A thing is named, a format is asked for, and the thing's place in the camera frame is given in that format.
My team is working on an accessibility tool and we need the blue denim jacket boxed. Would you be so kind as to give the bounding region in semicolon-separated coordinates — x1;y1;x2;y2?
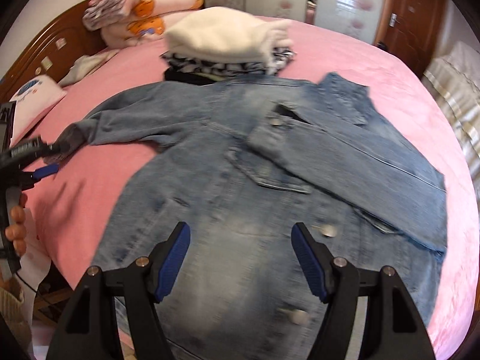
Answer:
59;73;447;359

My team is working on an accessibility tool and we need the person left hand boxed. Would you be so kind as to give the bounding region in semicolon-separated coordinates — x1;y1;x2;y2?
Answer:
5;193;28;257

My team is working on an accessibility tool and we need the pink plush bed cover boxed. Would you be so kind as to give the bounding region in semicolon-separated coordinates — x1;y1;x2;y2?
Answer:
28;21;479;359

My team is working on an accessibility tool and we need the white crumpled cloth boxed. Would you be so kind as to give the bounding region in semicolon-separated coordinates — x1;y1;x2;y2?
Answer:
58;49;120;87

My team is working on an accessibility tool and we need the wooden headboard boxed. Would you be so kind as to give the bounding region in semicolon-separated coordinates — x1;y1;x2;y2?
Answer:
1;0;106;102

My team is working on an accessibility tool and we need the black folded garment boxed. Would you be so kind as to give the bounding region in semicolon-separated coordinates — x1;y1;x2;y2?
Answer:
163;67;224;86

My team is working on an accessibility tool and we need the pink bear print quilt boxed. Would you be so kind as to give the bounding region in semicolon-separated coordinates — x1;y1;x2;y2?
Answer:
100;0;203;49

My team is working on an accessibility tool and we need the white folded garment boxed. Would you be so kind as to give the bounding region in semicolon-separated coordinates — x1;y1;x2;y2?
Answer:
164;7;293;66

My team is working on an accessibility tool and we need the black white patterned garment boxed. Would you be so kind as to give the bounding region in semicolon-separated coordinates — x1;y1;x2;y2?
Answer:
160;47;295;78

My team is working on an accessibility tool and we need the cream lace covered furniture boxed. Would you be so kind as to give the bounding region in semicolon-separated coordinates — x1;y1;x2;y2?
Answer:
421;41;480;194

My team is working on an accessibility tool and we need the brown wooden door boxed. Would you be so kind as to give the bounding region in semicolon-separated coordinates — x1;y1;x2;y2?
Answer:
373;0;447;78

